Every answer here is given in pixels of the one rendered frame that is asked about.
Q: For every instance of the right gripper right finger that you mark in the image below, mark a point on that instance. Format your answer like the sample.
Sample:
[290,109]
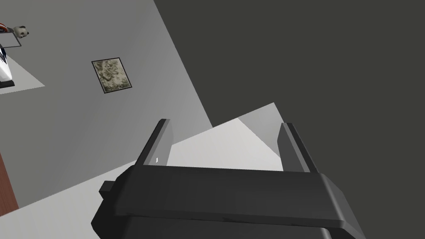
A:
[293,151]

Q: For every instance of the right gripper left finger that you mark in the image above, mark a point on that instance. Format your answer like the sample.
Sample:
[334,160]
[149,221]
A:
[156,145]

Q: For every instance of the brown wooden door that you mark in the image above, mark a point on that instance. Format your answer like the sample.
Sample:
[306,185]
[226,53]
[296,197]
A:
[6,189]

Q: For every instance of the framed olive wall picture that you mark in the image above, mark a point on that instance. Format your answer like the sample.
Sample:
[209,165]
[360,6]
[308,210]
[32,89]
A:
[111,75]

